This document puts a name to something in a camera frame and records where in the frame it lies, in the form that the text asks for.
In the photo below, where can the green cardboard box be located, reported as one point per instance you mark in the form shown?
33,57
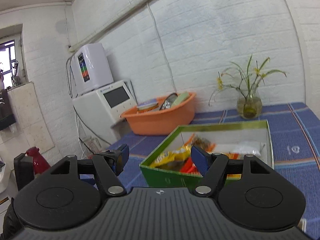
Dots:
165,177

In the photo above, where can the white appliance with screen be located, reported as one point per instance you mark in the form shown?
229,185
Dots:
95,115

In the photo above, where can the white water purifier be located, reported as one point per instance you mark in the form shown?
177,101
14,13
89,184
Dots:
95,67

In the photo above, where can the black rectangular object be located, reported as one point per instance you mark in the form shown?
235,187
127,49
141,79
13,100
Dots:
23,172

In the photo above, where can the window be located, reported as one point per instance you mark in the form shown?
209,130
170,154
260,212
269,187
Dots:
8,62

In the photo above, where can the clear brown snack packet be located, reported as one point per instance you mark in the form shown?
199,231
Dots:
202,142

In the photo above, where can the white wall conduit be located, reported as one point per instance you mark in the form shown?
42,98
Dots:
140,11

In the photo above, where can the red bottle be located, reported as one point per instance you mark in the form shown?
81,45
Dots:
37,161

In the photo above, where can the pale green container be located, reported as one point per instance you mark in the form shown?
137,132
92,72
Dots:
181,98

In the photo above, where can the glass vase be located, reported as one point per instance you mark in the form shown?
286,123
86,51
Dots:
249,106

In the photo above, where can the blue checked tablecloth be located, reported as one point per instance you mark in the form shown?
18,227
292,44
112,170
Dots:
287,150

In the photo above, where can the red snack packet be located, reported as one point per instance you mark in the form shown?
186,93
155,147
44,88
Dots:
188,166

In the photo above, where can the orange plastic basin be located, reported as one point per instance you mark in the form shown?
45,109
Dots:
160,122

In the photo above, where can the floor power strip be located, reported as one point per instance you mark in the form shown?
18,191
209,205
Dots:
91,143

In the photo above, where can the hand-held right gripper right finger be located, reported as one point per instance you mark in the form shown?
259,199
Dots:
200,160

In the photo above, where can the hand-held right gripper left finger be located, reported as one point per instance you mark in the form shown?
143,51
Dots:
122,158

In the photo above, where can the yellow-flowered plant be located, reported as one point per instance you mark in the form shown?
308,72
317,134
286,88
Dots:
250,80

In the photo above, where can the flat colourful tin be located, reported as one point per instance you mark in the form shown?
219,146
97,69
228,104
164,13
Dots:
147,105

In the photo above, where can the dark cloth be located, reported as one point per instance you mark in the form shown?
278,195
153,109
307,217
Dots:
11,222

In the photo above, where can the white stone slab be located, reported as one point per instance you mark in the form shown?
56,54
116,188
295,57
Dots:
32,120

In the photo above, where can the metal bowl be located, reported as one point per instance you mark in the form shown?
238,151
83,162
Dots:
168,102

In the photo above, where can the white green snack packet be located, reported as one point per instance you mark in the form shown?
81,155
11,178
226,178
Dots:
247,148

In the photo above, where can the yellow snack packet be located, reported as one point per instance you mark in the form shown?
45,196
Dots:
170,155

